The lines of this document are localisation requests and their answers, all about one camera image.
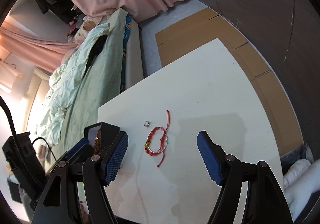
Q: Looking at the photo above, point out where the brown rudraksha bead bracelet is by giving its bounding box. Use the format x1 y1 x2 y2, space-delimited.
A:
93 127 103 156

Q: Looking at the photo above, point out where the red string bracelet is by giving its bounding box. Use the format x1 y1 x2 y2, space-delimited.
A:
144 110 171 167

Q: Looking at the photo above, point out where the black jewelry box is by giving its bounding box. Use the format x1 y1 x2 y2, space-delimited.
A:
84 122 120 155

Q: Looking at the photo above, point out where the green bed blanket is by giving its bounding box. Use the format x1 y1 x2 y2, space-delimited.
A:
52 8 127 157

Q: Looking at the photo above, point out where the pale green crumpled duvet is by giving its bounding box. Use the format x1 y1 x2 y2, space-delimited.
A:
35 22 111 145

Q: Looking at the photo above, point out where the pink curtain at left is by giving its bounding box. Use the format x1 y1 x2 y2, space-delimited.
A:
1 22 79 73

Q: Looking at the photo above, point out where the floral pillow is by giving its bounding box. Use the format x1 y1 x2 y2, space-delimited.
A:
73 20 99 44

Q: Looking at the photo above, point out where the flattened brown cardboard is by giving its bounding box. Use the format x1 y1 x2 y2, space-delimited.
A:
155 8 304 156

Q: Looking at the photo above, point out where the black cable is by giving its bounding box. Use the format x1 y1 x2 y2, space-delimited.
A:
0 94 58 162

